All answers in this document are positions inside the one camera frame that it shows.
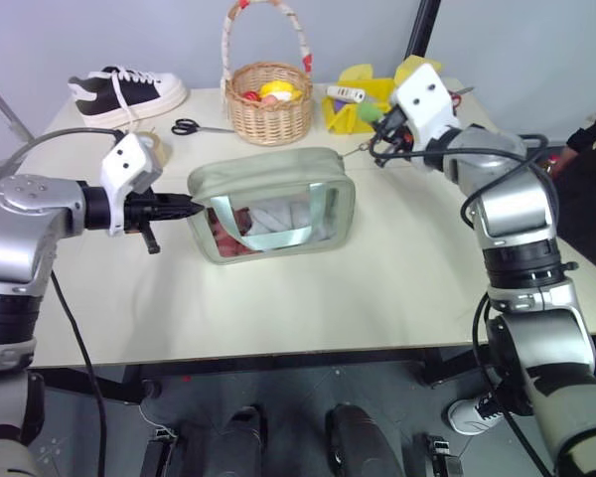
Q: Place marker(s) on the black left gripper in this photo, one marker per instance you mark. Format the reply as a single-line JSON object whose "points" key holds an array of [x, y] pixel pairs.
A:
{"points": [[146, 208]]}

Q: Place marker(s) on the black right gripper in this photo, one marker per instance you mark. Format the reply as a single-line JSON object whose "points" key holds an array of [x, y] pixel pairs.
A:
{"points": [[400, 136]]}

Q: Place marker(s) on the green pouch with clear window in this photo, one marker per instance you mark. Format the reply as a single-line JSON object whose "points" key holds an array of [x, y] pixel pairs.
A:
{"points": [[278, 169]]}

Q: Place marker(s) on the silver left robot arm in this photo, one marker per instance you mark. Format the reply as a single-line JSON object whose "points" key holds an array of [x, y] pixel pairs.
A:
{"points": [[25, 223]]}

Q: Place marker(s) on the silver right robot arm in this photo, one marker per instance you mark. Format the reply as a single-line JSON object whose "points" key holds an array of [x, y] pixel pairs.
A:
{"points": [[516, 208]]}

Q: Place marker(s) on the pink item inside pouch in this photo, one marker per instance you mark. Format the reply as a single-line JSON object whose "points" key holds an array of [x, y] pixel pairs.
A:
{"points": [[228, 238]]}

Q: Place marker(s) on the white cloth inside pouch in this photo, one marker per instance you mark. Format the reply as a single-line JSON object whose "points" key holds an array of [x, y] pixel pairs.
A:
{"points": [[283, 218]]}

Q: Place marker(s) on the yellow plush toy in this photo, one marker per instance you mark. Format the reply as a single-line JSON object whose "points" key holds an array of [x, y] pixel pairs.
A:
{"points": [[277, 90]]}

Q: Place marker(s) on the yellow folded cardboard box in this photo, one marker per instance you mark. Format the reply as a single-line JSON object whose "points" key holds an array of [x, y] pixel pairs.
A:
{"points": [[350, 116]]}

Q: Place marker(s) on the white handheld device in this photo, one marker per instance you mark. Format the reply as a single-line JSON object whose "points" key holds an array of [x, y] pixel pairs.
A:
{"points": [[345, 92]]}

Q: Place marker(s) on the clear tape roll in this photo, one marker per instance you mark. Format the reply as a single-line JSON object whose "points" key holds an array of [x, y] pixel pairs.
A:
{"points": [[158, 146]]}

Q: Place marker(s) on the black upright pole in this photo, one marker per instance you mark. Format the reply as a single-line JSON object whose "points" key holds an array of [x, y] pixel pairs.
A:
{"points": [[422, 27]]}

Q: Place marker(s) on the black and white sneaker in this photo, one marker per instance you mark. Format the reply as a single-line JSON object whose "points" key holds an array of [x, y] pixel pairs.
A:
{"points": [[129, 97]]}

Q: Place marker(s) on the small red toy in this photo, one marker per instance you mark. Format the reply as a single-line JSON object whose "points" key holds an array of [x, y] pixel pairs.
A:
{"points": [[251, 95]]}

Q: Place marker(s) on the grey metal strut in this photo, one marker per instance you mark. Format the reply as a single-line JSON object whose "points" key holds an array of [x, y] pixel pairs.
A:
{"points": [[2, 107]]}

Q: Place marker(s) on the person in dark clothing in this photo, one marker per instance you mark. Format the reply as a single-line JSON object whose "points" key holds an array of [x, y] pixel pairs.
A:
{"points": [[593, 189]]}

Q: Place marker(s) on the white sneaker of person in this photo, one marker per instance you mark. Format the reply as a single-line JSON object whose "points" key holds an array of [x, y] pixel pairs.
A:
{"points": [[472, 415]]}

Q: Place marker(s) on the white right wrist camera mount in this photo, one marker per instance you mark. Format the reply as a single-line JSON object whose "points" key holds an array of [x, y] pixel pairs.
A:
{"points": [[427, 97]]}

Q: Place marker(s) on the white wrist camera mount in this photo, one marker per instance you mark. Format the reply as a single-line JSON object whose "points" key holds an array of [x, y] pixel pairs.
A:
{"points": [[427, 97], [126, 166]]}

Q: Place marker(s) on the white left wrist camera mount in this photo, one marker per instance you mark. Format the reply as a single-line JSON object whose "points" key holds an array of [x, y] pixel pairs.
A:
{"points": [[126, 166]]}

